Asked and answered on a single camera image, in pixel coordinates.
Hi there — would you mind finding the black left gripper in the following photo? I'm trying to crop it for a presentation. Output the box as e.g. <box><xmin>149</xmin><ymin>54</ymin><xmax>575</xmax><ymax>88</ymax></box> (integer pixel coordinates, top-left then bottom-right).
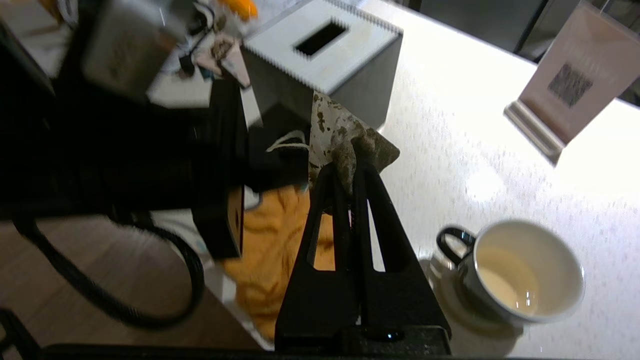
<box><xmin>50</xmin><ymin>76</ymin><xmax>314</xmax><ymax>262</ymax></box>

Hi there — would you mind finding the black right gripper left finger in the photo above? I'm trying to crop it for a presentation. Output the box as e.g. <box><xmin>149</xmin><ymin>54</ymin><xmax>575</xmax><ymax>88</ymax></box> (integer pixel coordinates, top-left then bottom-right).
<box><xmin>275</xmin><ymin>162</ymin><xmax>359</xmax><ymax>352</ymax></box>

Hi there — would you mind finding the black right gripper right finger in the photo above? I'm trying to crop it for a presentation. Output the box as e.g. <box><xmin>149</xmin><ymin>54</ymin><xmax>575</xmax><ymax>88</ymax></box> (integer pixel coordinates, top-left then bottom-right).
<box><xmin>352</xmin><ymin>161</ymin><xmax>452</xmax><ymax>352</ymax></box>

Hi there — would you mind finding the round grey coaster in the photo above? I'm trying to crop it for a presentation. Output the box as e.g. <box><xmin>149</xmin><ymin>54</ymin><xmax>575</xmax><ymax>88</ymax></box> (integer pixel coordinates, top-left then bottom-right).
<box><xmin>427</xmin><ymin>250</ymin><xmax>527</xmax><ymax>342</ymax></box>

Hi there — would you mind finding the orange fluffy towel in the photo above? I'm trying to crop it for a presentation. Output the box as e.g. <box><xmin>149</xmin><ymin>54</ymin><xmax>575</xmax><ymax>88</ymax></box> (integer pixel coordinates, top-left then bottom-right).
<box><xmin>220</xmin><ymin>186</ymin><xmax>337</xmax><ymax>344</ymax></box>

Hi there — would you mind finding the pink flat packet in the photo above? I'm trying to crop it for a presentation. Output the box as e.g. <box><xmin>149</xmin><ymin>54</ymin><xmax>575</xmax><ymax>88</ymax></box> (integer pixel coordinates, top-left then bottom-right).
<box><xmin>196</xmin><ymin>34</ymin><xmax>252</xmax><ymax>90</ymax></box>

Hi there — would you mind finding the plain white paper sheet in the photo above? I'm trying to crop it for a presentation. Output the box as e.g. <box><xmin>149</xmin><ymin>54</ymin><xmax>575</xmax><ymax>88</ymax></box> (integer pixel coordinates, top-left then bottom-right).
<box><xmin>146</xmin><ymin>69</ymin><xmax>212</xmax><ymax>109</ymax></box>

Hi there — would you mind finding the black tissue box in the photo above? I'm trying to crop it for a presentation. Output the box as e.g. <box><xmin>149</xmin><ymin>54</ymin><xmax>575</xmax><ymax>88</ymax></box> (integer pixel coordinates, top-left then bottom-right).
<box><xmin>241</xmin><ymin>0</ymin><xmax>404</xmax><ymax>132</ymax></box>

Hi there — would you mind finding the black mug white inside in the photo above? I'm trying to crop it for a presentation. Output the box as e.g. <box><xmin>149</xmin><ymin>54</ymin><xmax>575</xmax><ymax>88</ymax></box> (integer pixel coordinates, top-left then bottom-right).
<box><xmin>436</xmin><ymin>218</ymin><xmax>587</xmax><ymax>327</ymax></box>

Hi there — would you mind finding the beige QR code sign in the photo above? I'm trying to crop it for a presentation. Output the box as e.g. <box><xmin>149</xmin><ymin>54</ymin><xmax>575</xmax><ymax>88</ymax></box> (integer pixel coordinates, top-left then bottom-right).
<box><xmin>503</xmin><ymin>0</ymin><xmax>640</xmax><ymax>167</ymax></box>

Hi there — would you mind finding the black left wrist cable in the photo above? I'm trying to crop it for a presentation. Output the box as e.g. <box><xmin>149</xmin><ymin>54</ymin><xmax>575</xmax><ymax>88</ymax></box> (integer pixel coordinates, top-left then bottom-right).
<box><xmin>12</xmin><ymin>212</ymin><xmax>207</xmax><ymax>332</ymax></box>

